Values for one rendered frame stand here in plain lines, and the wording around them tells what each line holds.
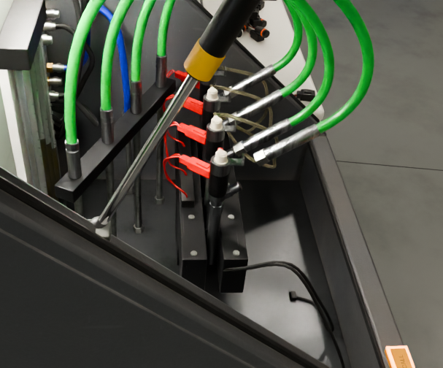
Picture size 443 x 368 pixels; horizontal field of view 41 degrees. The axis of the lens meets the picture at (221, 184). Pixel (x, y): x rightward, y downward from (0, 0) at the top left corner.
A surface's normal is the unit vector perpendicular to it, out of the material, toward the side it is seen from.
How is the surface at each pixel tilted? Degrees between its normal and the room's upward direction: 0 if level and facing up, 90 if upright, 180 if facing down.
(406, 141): 0
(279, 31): 0
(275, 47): 0
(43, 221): 43
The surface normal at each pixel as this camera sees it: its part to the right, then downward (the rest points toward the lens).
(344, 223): 0.08, -0.76
